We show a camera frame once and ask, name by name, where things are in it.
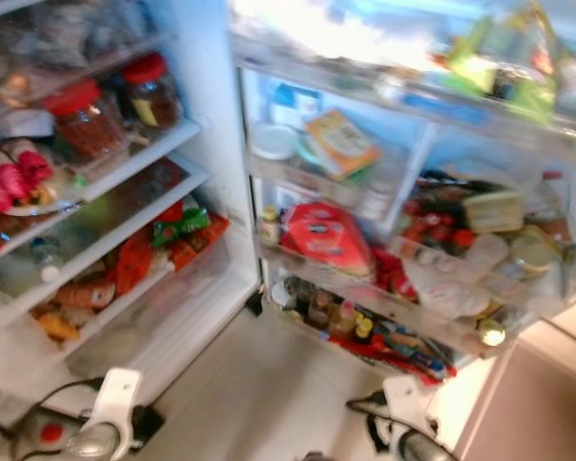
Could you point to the refrigerator door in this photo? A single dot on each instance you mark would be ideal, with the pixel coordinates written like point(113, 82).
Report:
point(480, 149)

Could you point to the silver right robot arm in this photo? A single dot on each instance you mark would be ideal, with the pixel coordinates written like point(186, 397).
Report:
point(427, 447)

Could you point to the clear deep fridge drawer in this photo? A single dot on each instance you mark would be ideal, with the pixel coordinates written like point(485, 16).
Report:
point(144, 336)

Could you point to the small red round cap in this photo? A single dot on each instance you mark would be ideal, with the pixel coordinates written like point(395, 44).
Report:
point(50, 432)

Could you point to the yellow snack pack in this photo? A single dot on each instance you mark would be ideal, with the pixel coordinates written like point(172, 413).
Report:
point(58, 327)

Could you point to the orange snack pack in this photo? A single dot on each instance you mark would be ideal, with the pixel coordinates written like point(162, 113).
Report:
point(84, 293)

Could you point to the red snack pack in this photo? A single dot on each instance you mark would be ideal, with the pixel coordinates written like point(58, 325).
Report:
point(137, 261)

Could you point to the long flat red pack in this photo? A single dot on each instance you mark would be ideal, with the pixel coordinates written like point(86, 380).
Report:
point(204, 245)

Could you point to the clear crisper drawer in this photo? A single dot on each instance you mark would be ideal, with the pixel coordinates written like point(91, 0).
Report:
point(106, 216)

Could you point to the small bottle yellow cap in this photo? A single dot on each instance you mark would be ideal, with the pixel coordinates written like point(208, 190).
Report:
point(269, 227)

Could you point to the large red bag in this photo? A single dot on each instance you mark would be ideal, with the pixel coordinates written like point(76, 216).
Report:
point(324, 240)

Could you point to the white refrigerator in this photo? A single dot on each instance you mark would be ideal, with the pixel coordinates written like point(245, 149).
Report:
point(211, 144)

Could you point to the red-lid jar of chili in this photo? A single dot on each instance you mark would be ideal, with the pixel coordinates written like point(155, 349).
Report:
point(86, 125)

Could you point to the white-lid jar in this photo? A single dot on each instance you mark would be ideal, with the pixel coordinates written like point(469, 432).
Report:
point(274, 141)

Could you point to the red-lid jar dark contents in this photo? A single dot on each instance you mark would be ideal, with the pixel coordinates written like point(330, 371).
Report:
point(152, 96)

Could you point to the orange carton box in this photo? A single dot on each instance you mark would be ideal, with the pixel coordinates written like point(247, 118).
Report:
point(341, 142)

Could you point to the clear box of tomatoes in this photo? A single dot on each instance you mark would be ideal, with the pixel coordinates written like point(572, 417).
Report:
point(440, 226)

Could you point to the blue white box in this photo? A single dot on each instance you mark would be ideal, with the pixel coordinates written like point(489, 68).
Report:
point(295, 103)

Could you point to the gold jar lid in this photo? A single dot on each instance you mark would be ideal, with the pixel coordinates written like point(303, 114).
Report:
point(492, 332)

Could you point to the clear drawer with frozen bags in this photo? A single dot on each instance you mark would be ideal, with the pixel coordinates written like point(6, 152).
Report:
point(58, 34)

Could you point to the pale yellow tub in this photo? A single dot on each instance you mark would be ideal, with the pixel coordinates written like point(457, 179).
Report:
point(494, 211)

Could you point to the round tin can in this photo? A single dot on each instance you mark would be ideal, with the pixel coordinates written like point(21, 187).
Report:
point(533, 254)

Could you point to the crumpled clear plastic bag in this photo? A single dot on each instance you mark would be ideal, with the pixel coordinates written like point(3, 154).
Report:
point(336, 29)

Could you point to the green yellow produce bag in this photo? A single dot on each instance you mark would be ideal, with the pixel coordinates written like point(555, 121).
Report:
point(509, 58)

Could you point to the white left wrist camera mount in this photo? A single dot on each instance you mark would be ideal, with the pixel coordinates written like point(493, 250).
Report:
point(117, 405)

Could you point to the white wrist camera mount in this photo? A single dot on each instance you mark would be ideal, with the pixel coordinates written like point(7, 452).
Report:
point(117, 405)
point(406, 408)

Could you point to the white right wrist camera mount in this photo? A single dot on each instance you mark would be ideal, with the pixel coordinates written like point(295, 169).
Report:
point(406, 408)

